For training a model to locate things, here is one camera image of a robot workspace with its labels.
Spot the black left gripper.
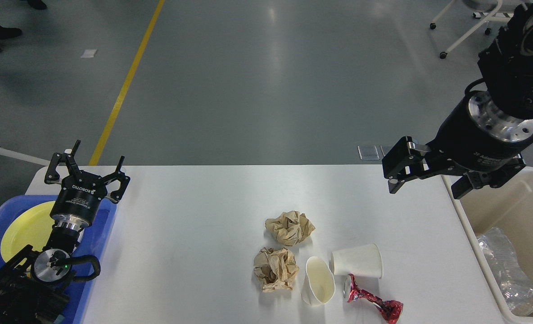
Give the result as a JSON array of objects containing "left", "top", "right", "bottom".
[{"left": 44, "top": 139, "right": 131, "bottom": 231}]

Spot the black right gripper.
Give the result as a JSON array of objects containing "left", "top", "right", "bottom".
[{"left": 382, "top": 91, "right": 533, "bottom": 199}]

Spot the yellow plastic plate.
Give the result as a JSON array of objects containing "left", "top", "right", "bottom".
[{"left": 0, "top": 201, "right": 54, "bottom": 262}]

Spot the white paper cup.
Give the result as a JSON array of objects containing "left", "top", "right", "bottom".
[{"left": 330, "top": 243, "right": 384, "bottom": 279}]

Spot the aluminium foil tray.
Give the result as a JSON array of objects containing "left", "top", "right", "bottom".
[{"left": 477, "top": 226, "right": 533, "bottom": 316}]

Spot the cream paper cup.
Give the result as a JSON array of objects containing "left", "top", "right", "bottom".
[{"left": 301, "top": 256, "right": 336, "bottom": 307}]

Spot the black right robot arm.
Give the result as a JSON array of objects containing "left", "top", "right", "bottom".
[{"left": 382, "top": 2, "right": 533, "bottom": 199}]

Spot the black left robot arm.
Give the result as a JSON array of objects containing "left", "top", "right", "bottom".
[{"left": 0, "top": 140, "right": 131, "bottom": 324}]

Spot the white pink plate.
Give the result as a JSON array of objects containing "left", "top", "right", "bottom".
[{"left": 76, "top": 228, "right": 85, "bottom": 246}]

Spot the right floor socket plate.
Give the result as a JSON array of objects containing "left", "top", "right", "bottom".
[{"left": 380, "top": 145, "right": 392, "bottom": 157}]

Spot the floor socket plate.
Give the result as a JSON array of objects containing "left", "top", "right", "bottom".
[
  {"left": 380, "top": 145, "right": 392, "bottom": 157},
  {"left": 357, "top": 145, "right": 380, "bottom": 161}
]

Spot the white waste bin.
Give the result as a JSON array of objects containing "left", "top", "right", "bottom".
[{"left": 452, "top": 166, "right": 533, "bottom": 324}]

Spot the left floor socket plate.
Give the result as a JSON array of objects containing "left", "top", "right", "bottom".
[{"left": 357, "top": 145, "right": 380, "bottom": 161}]

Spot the white paper on floor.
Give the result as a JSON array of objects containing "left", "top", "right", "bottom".
[{"left": 81, "top": 49, "right": 97, "bottom": 58}]

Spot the red foil wrapper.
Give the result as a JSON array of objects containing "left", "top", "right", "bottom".
[{"left": 343, "top": 274, "right": 404, "bottom": 324}]

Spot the white rolling chair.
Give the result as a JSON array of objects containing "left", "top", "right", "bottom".
[{"left": 429, "top": 0, "right": 524, "bottom": 59}]

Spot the crumpled brown paper upper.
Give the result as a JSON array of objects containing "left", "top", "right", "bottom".
[{"left": 265, "top": 211, "right": 316, "bottom": 246}]

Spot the crumpled brown paper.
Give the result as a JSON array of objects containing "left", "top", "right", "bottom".
[
  {"left": 265, "top": 211, "right": 316, "bottom": 246},
  {"left": 253, "top": 247, "right": 299, "bottom": 293}
]

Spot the crumpled brown paper lower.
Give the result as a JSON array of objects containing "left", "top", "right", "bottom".
[{"left": 253, "top": 247, "right": 299, "bottom": 293}]

